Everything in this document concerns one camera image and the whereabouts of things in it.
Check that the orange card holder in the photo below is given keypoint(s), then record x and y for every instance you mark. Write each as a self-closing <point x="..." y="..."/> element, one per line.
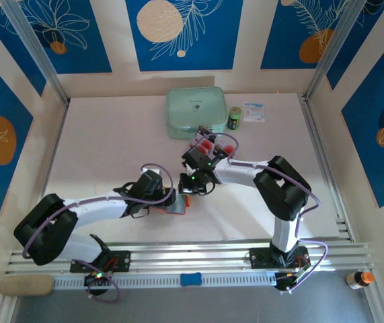
<point x="188" y="202"/>

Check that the clear acrylic card stand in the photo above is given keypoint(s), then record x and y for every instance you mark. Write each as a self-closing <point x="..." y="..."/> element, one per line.
<point x="220" y="139"/>

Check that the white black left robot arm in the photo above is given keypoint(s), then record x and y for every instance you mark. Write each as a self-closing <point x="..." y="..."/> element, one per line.
<point x="94" y="212"/>

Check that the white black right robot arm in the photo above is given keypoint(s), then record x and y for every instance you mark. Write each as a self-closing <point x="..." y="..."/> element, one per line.
<point x="238" y="175"/>

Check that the black credit card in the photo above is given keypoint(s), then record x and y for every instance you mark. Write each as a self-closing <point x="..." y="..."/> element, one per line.
<point x="204" y="130"/>

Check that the mint green zip pouch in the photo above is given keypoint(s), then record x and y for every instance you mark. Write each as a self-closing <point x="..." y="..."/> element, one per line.
<point x="191" y="111"/>

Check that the green capped bottle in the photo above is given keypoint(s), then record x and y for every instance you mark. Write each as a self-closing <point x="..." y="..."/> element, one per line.
<point x="234" y="117"/>

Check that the blue plastic clip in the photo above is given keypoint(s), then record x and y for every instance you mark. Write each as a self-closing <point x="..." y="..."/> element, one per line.
<point x="190" y="280"/>

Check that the black control box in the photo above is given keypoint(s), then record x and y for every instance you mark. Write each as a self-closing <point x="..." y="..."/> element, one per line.
<point x="99" y="285"/>
<point x="284" y="284"/>

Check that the white blue paper packet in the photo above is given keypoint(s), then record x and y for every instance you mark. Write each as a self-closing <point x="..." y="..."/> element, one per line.
<point x="255" y="112"/>

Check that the beige foam block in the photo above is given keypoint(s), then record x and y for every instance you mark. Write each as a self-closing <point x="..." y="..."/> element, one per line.
<point x="27" y="285"/>

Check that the amber bottle orange cap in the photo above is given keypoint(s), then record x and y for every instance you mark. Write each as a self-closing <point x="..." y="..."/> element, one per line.
<point x="359" y="280"/>

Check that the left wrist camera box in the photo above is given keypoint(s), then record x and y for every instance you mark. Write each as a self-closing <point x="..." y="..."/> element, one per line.
<point x="148" y="184"/>

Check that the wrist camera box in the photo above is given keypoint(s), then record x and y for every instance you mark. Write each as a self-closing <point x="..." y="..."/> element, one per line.
<point x="195" y="157"/>
<point x="148" y="184"/>

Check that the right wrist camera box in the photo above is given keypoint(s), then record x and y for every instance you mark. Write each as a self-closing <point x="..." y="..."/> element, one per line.
<point x="195" y="157"/>

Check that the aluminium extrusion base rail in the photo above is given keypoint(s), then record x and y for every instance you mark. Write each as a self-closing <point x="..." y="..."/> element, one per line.
<point x="195" y="255"/>

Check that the aluminium side rail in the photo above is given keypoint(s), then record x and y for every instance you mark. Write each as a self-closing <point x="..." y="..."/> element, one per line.
<point x="310" y="117"/>

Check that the aluminium frame post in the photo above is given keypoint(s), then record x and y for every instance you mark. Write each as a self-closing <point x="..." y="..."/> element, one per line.
<point x="332" y="50"/>
<point x="39" y="54"/>

